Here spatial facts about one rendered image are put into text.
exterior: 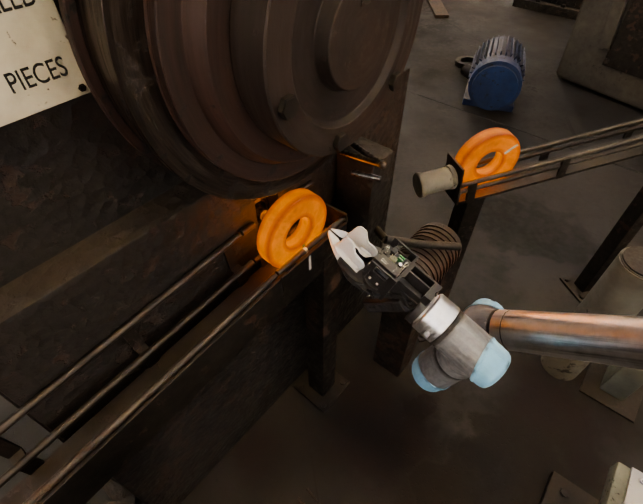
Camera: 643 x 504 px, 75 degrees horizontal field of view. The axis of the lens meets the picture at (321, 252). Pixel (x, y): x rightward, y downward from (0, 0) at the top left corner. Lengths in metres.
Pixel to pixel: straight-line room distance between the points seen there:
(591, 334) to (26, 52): 0.79
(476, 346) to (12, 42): 0.69
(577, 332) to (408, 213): 1.31
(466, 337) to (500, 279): 1.11
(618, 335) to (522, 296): 1.06
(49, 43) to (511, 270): 1.66
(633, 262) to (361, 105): 0.89
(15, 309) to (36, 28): 0.31
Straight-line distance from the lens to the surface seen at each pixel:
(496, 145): 1.05
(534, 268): 1.90
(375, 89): 0.59
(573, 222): 2.20
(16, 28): 0.53
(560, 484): 1.46
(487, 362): 0.71
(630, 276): 1.26
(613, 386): 1.64
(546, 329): 0.78
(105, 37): 0.42
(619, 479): 1.20
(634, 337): 0.73
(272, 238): 0.73
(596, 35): 3.31
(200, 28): 0.42
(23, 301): 0.63
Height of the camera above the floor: 1.28
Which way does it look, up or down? 47 degrees down
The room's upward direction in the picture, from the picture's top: straight up
